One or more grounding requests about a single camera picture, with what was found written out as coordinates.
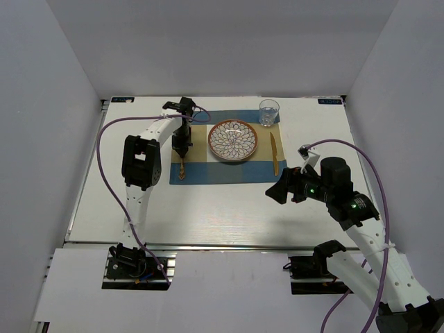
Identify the blue label sticker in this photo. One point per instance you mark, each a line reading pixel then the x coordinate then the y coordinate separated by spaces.
pixel 122 99
pixel 330 101

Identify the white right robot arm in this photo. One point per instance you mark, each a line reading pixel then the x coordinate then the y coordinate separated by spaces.
pixel 389 287

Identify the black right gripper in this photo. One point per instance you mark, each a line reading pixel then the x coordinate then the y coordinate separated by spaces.
pixel 290 180

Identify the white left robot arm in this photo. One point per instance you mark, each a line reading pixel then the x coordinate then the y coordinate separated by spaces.
pixel 141 169

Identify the gold knife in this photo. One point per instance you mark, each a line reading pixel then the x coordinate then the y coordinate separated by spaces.
pixel 274 155

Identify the blue label sticker right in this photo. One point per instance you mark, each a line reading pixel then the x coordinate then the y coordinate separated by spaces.
pixel 330 101

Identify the blue yellow striped cloth placemat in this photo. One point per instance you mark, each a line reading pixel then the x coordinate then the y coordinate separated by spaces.
pixel 202 167

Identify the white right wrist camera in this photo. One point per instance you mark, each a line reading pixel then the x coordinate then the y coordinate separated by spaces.
pixel 310 157

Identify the floral patterned ceramic plate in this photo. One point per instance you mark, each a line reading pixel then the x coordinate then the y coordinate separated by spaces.
pixel 232 140

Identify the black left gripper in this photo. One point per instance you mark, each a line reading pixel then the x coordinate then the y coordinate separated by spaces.
pixel 182 147

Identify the gold fork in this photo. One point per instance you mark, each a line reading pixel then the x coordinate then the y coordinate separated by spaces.
pixel 182 169

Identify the clear drinking glass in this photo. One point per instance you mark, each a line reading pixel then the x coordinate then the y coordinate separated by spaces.
pixel 268 111

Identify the blue label sticker left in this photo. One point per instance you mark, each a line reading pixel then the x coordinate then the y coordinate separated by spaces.
pixel 122 99

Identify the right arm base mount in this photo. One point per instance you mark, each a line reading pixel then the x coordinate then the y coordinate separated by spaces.
pixel 306 278

